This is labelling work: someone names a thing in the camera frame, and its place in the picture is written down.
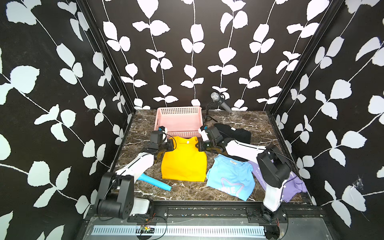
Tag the grey microphone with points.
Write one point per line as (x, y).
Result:
(219, 100)

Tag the yellow t-shirt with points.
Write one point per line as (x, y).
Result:
(185, 162)

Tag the pink perforated plastic basket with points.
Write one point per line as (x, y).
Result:
(183, 122)

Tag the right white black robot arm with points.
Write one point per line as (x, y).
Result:
(274, 166)

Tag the purple folded t-shirt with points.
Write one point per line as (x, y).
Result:
(293, 186)

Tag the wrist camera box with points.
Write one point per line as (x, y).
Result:
(203, 133)
(163, 134)

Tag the black t-shirt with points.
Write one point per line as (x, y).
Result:
(241, 135)

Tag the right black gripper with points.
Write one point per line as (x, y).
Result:
(201, 147)

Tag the light blue cylinder tube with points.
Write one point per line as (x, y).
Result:
(154, 182)

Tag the black microphone tripod stand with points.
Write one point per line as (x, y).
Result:
(207, 117)

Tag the white perforated vent strip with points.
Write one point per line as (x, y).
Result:
(183, 231)

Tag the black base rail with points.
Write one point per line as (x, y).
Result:
(252, 212)

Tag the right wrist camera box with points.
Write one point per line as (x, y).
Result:
(203, 133)

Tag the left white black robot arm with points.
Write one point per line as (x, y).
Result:
(115, 197)

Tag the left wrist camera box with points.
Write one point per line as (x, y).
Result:
(163, 134)

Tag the light blue t-shirt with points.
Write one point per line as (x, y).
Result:
(231, 177)

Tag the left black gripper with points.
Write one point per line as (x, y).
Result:
(169, 146)

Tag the small circuit board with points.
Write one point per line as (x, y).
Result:
(146, 230)

